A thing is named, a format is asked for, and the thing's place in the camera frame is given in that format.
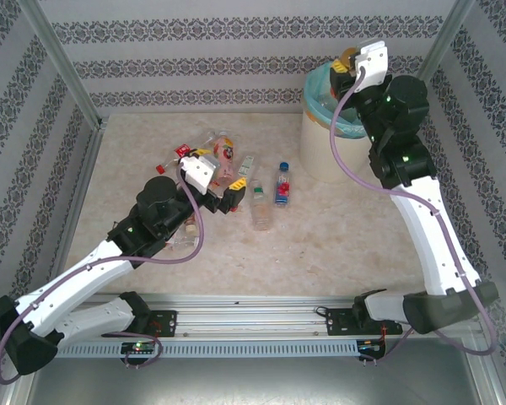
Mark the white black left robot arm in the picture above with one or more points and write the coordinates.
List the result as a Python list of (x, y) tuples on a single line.
[(76, 274)]

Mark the clear bottle red cap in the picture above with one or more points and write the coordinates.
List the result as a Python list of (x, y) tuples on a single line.
[(235, 207)]

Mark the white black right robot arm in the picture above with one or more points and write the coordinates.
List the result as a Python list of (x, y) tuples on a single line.
[(426, 236)]

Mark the black mount plate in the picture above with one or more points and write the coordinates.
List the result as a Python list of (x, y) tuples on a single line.
[(339, 320), (166, 322)]

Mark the left circuit board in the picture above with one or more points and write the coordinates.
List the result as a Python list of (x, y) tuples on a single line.
[(139, 347)]

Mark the white bin with teal liner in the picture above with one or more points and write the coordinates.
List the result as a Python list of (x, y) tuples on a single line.
[(346, 126)]

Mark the circuit board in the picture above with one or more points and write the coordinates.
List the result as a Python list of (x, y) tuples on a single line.
[(371, 346), (139, 347)]

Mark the right circuit board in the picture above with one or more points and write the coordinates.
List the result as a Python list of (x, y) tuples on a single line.
[(371, 346)]

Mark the clear bottle green band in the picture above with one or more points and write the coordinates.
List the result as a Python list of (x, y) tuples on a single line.
[(261, 211)]

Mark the aluminium side rail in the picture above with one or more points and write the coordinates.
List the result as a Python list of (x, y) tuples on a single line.
[(82, 185)]

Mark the metal base sheet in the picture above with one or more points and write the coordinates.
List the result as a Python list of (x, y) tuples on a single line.
[(253, 379)]

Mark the black right mount plate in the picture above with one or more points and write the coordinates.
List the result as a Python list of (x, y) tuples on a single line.
[(339, 320)]

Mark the aluminium frame post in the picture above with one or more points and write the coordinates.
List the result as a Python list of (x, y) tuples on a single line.
[(443, 46), (55, 55)]

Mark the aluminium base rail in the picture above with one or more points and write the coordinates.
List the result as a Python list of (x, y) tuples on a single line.
[(253, 316)]

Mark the small cola bottle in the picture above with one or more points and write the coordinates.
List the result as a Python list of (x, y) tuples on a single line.
[(181, 149)]

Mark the cream waste bin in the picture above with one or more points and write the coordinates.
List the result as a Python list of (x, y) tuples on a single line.
[(324, 156)]

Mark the blue cap water bottle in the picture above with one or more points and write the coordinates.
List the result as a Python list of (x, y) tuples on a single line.
[(283, 187)]

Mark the black left mount plate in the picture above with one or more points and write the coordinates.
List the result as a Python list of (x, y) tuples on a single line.
[(166, 322)]

